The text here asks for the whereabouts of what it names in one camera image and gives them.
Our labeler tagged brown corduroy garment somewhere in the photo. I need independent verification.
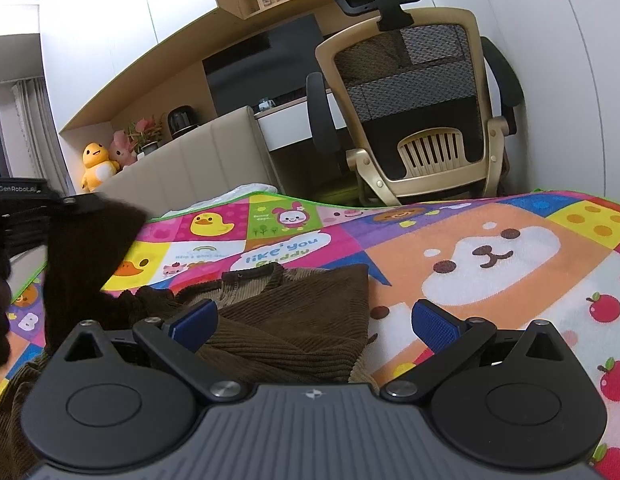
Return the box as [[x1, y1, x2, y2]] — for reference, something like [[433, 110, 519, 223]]
[[0, 263, 374, 479]]

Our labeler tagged yellow duck plush toy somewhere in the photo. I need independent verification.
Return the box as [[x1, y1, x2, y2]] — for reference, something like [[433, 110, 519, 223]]
[[81, 142, 121, 192]]

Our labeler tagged pink plush toy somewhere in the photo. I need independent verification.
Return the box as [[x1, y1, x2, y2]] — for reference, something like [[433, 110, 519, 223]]
[[109, 130, 137, 169]]

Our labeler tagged colourful cartoon play blanket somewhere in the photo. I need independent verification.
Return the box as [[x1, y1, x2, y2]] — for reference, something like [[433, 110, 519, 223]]
[[0, 192, 620, 479]]

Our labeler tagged potted pink flower plant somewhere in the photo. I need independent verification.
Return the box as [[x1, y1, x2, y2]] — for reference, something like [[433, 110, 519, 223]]
[[126, 116, 163, 154]]

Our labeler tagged black kettle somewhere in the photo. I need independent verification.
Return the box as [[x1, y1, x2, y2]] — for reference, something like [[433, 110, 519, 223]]
[[167, 105, 199, 139]]

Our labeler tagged beige padded headboard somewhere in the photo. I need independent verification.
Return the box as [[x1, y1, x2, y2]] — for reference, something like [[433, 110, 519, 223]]
[[97, 107, 283, 217]]

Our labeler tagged beige mesh office chair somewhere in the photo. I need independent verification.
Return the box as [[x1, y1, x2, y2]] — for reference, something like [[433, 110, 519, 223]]
[[305, 0, 524, 206]]

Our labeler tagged wooden desk with white drawer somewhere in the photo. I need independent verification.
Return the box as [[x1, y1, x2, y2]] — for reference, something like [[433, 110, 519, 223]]
[[253, 90, 361, 201]]

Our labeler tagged black monitor screen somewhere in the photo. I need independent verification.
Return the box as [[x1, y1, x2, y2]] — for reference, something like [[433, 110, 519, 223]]
[[203, 14, 324, 115]]

